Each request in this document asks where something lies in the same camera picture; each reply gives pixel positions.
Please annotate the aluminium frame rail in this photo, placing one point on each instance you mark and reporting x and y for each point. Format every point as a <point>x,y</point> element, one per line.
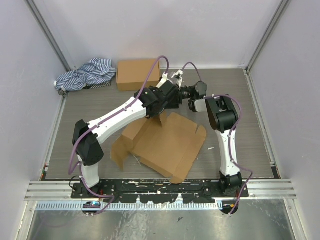
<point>48,190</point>

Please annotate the brown cardboard blanks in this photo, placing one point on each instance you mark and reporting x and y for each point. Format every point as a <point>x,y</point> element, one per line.
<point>168,144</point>

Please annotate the slotted grey cable duct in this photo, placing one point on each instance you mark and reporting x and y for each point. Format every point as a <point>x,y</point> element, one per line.
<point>82,205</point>

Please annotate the blue striped crumpled cloth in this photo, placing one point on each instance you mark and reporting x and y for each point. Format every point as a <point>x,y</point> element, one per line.
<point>96,73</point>

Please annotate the brown cardboard box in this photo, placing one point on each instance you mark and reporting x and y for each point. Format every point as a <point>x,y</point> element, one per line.
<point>131,74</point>

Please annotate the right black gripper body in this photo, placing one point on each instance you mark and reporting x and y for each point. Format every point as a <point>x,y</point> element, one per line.
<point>186,92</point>

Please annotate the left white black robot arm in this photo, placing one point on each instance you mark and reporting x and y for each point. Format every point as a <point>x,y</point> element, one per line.
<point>88,137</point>

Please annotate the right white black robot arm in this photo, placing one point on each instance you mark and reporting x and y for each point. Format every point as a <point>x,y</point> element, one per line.
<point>223,118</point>

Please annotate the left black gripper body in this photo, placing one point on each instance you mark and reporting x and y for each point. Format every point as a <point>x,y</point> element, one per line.
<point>161,111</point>

